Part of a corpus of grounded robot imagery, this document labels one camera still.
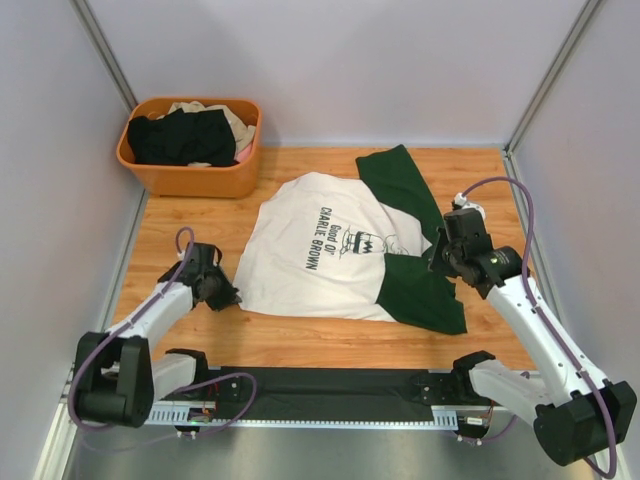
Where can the orange plastic laundry basket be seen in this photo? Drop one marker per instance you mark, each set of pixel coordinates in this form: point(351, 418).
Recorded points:
point(198, 179)

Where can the pink garment in basket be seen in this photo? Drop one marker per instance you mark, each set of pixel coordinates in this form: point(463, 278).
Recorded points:
point(244, 154)

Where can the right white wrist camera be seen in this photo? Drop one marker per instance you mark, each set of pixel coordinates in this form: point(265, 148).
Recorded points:
point(460, 202)

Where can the left aluminium frame post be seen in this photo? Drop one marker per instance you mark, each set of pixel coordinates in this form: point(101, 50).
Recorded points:
point(103, 48)

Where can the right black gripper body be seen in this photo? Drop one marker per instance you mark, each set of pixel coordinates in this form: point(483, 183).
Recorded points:
point(451, 253)

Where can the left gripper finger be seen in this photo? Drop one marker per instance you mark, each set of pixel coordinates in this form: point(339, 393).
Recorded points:
point(224, 285)
point(221, 302)

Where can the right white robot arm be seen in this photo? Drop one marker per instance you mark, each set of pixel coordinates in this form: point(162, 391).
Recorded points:
point(545, 360)

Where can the right aluminium frame post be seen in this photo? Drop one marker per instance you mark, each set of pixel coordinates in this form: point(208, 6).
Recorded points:
point(556, 68)

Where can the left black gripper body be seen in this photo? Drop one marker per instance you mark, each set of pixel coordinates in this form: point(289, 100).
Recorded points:
point(210, 276)

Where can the black base mat strip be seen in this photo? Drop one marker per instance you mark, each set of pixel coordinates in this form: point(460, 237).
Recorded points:
point(338, 394)

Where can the aluminium frame post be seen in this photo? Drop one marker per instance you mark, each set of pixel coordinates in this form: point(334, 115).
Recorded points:
point(103, 48)
point(556, 68)

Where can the black t-shirt in basket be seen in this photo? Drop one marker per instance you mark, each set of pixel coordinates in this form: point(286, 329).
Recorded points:
point(181, 139)

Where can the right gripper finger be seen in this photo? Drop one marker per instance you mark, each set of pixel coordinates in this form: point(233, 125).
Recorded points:
point(437, 263)
point(453, 271)

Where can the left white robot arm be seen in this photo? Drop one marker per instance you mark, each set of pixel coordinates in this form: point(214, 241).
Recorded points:
point(125, 350)

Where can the white green raglan t-shirt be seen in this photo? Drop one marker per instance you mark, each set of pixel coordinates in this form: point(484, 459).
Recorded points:
point(330, 247)

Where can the beige t-shirt in basket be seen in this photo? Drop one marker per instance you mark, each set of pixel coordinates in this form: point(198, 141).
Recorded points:
point(243, 133)

